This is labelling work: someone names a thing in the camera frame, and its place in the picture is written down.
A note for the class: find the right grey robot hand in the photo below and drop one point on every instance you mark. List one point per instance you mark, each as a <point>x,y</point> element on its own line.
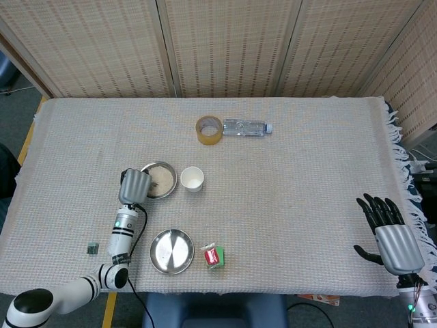
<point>397,246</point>

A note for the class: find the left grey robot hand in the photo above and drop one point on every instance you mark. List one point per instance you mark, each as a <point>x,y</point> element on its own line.
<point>134,186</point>

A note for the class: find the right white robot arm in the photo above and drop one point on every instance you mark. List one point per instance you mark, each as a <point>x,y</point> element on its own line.
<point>423,304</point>

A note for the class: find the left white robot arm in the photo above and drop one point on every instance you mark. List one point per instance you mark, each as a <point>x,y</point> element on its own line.
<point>121,235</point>

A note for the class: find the stainless steel bowl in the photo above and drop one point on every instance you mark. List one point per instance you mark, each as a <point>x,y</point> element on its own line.
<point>174,176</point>

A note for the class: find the white paper cup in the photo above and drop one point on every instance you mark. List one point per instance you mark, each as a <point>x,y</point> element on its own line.
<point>186,178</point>

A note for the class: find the stainless steel plate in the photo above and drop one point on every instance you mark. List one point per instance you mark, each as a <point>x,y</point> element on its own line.
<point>170,253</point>

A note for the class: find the black equipment box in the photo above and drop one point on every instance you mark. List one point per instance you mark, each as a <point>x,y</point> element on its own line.
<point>428,198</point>

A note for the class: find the small rectangular eraser block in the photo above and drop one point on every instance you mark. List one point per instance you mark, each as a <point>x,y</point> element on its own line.
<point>93,248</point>

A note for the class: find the yellow packing tape roll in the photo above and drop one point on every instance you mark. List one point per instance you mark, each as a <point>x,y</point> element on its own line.
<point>201,137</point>

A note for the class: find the orange printed package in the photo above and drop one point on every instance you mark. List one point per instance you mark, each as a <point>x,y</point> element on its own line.
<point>321,299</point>

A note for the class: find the red wrapped snack packet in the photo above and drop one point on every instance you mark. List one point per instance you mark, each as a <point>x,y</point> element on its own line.
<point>211,256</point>

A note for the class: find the green cube box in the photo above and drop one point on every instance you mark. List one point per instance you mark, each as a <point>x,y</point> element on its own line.
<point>222,254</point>

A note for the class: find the clear plastic water bottle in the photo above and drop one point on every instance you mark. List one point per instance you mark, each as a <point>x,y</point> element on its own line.
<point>242,128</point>

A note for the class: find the black object beside table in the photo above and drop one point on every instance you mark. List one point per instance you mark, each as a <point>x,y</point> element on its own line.
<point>8,171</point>

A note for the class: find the beige woven tablecloth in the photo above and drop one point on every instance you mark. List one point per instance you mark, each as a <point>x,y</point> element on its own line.
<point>273,205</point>

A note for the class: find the woven bamboo screen panel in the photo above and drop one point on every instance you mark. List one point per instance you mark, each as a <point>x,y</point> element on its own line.
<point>348,41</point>
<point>85,41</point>
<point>228,41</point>
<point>416,85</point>

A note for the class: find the grey office chair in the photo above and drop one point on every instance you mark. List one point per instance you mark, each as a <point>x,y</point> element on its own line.
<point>7,71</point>

